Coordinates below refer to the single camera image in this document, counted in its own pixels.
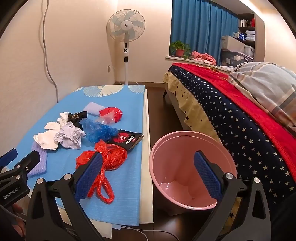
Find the white standing fan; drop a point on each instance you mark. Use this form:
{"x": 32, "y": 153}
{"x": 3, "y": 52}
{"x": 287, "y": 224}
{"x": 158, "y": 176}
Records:
{"x": 126, "y": 25}

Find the striped grey duvet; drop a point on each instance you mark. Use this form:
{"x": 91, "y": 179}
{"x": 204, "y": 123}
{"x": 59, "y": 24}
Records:
{"x": 266, "y": 85}

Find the blue printed tablecloth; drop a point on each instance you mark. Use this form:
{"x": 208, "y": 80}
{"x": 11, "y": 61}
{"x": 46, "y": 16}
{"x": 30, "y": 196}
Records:
{"x": 69, "y": 97}

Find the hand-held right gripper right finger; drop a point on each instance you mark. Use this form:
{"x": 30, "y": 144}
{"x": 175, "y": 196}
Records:
{"x": 207, "y": 176}

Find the person's left hand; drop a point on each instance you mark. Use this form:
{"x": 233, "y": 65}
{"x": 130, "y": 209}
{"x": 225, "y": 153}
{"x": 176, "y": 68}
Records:
{"x": 19, "y": 228}

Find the pink folded cloth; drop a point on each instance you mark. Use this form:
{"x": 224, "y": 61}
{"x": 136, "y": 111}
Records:
{"x": 203, "y": 56}

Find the red box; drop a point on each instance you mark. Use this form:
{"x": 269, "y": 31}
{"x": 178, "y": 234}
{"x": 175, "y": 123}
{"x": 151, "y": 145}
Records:
{"x": 252, "y": 22}

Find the dark storage bin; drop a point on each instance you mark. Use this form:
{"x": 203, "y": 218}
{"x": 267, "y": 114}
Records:
{"x": 227, "y": 59}

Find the white wall socket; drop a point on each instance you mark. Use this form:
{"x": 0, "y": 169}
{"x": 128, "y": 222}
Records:
{"x": 109, "y": 68}

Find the row of books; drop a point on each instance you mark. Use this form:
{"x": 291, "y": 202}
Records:
{"x": 244, "y": 22}

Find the black snack packet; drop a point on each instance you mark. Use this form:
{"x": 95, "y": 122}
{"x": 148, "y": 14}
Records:
{"x": 126, "y": 140}

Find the yellow star bed sheet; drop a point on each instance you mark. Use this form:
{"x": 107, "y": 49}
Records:
{"x": 192, "y": 106}

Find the beige storage box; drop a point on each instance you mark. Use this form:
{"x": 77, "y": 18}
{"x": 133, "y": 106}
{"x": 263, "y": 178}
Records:
{"x": 231, "y": 42}

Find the purple foam net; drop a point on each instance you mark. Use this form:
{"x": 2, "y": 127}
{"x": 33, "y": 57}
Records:
{"x": 38, "y": 162}
{"x": 93, "y": 108}

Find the wooden bookshelf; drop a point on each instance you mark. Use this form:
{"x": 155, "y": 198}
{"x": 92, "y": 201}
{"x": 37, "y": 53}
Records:
{"x": 252, "y": 27}

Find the blue plastic bag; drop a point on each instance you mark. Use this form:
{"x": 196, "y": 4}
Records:
{"x": 97, "y": 131}

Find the clear lidded storage box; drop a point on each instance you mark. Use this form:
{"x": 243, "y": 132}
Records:
{"x": 249, "y": 51}

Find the pink plastic bin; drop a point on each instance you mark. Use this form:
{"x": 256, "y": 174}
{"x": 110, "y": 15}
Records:
{"x": 175, "y": 166}

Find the potted green plant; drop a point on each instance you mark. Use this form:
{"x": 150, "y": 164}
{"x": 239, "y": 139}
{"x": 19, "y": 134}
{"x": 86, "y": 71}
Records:
{"x": 179, "y": 47}

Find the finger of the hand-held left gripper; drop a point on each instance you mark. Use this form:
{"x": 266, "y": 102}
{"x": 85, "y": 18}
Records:
{"x": 9, "y": 155}
{"x": 31, "y": 160}

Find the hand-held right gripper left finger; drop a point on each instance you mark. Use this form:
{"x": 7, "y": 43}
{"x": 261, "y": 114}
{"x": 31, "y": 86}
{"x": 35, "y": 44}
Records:
{"x": 89, "y": 176}

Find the stack of white towels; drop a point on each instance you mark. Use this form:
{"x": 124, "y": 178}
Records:
{"x": 250, "y": 36}

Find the white paper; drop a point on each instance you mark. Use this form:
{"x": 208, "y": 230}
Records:
{"x": 69, "y": 136}

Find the black patterned wrapper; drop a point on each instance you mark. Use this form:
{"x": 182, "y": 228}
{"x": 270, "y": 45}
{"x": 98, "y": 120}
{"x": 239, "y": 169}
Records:
{"x": 77, "y": 117}

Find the white low table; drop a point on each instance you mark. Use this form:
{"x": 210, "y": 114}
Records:
{"x": 146, "y": 129}

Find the clear plastic bag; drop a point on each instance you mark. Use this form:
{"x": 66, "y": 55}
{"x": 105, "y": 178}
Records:
{"x": 108, "y": 118}

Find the round red plastic bag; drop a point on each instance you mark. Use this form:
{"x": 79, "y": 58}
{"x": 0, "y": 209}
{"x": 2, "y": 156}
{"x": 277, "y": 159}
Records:
{"x": 118, "y": 114}

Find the long red plastic bag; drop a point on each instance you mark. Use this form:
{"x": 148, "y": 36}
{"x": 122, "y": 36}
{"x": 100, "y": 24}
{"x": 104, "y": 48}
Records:
{"x": 113, "y": 155}

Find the blue curtain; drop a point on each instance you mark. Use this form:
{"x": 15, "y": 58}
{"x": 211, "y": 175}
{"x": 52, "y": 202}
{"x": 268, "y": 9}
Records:
{"x": 198, "y": 25}

